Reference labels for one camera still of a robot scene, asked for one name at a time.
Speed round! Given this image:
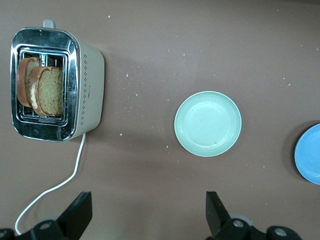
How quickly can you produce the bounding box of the beige chrome two-slot toaster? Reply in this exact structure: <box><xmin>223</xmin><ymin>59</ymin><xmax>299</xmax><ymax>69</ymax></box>
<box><xmin>10</xmin><ymin>19</ymin><xmax>106</xmax><ymax>143</ymax></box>

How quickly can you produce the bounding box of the blue plate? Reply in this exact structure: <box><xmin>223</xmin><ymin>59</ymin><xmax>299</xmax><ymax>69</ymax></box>
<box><xmin>294</xmin><ymin>122</ymin><xmax>320</xmax><ymax>186</ymax></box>

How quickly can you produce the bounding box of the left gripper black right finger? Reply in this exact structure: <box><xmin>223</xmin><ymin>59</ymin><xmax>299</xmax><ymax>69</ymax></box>
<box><xmin>204</xmin><ymin>191</ymin><xmax>302</xmax><ymax>240</ymax></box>

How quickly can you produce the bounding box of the pale green plate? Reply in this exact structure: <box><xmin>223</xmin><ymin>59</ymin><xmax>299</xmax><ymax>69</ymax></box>
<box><xmin>173</xmin><ymin>90</ymin><xmax>243</xmax><ymax>158</ymax></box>

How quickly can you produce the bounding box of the white toaster power cord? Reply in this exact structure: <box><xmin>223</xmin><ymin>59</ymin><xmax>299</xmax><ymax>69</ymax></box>
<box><xmin>14</xmin><ymin>132</ymin><xmax>87</xmax><ymax>236</ymax></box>

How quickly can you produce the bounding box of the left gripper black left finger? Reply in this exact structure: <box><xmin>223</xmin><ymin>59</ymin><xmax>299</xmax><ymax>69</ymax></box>
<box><xmin>0</xmin><ymin>191</ymin><xmax>93</xmax><ymax>240</ymax></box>

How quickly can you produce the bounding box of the brown toast slice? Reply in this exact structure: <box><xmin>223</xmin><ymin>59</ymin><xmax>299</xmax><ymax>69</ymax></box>
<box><xmin>16</xmin><ymin>56</ymin><xmax>42</xmax><ymax>108</ymax></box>
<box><xmin>29</xmin><ymin>65</ymin><xmax>64</xmax><ymax>117</ymax></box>

